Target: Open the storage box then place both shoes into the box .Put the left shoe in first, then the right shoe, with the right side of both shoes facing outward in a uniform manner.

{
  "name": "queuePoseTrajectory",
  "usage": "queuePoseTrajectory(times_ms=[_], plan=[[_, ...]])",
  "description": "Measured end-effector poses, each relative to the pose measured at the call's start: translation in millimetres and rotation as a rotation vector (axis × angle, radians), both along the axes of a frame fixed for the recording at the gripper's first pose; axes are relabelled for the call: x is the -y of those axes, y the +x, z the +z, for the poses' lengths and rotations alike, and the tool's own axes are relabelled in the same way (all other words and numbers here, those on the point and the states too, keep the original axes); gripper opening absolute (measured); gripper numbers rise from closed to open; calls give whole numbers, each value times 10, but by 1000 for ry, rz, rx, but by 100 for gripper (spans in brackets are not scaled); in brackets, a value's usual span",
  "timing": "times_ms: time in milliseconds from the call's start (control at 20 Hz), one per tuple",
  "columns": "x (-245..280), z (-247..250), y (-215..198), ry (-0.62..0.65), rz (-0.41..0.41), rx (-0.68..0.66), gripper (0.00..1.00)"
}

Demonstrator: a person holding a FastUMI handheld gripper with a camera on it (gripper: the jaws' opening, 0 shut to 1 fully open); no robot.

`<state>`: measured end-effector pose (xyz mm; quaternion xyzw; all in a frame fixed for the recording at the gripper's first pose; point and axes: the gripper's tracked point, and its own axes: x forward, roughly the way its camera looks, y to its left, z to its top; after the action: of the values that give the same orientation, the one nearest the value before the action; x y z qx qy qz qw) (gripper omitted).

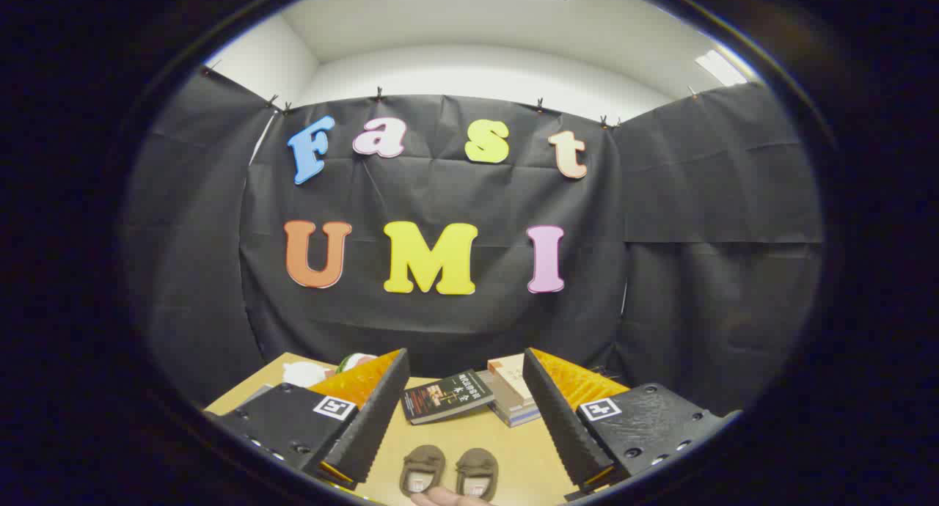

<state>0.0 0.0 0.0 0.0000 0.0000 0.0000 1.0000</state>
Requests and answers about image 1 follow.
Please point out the white cover book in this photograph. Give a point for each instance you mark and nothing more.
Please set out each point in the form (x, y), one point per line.
(505, 403)

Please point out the small ceiling light panel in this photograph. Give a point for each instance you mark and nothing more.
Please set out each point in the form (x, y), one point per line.
(720, 67)

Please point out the brown fuzzy shoe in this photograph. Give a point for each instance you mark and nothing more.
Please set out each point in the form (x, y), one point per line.
(477, 471)
(422, 468)

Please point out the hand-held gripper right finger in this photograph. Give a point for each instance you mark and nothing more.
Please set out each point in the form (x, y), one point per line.
(561, 418)

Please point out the watermelon slice plush toy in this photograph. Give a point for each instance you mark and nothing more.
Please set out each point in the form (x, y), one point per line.
(353, 361)

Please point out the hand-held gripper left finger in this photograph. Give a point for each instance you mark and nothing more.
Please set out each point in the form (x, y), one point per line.
(374, 418)

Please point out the black cover book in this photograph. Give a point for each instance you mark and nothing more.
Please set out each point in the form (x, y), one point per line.
(447, 396)

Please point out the blue cover book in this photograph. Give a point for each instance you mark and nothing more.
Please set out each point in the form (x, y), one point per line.
(517, 419)

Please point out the white plush toy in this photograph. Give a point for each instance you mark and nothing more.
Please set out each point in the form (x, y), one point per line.
(304, 374)

